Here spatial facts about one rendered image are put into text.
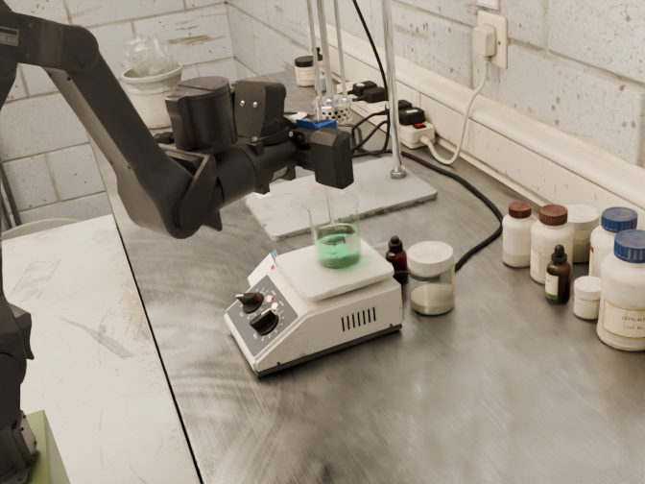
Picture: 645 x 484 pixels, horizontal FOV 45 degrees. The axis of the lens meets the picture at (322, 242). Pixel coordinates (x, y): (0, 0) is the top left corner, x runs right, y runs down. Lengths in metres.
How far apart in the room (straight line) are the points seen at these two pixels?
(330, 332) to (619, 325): 0.33
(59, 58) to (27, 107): 2.64
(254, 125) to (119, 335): 0.39
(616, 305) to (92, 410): 0.61
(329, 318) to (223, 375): 0.15
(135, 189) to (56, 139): 2.60
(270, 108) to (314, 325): 0.26
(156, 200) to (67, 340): 0.42
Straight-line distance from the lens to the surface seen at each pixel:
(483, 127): 1.39
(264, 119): 0.82
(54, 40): 0.65
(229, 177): 0.79
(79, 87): 0.68
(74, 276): 1.27
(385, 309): 0.96
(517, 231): 1.09
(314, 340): 0.94
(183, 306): 1.11
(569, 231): 1.05
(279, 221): 1.28
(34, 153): 3.35
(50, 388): 1.03
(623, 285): 0.92
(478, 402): 0.88
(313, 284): 0.93
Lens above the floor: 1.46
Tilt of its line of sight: 28 degrees down
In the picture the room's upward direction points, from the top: 7 degrees counter-clockwise
